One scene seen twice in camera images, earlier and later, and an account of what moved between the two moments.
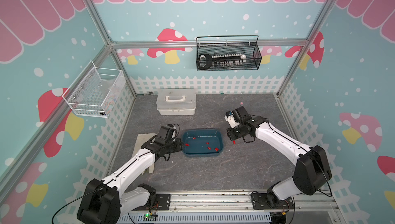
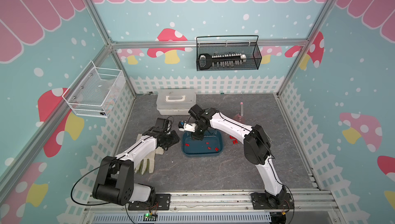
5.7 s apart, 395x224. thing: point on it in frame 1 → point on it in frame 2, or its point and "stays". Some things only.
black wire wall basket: x=226 y=53 stays
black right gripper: x=230 y=135 → x=196 y=137
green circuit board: x=147 y=217 stays
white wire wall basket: x=91 y=93 stays
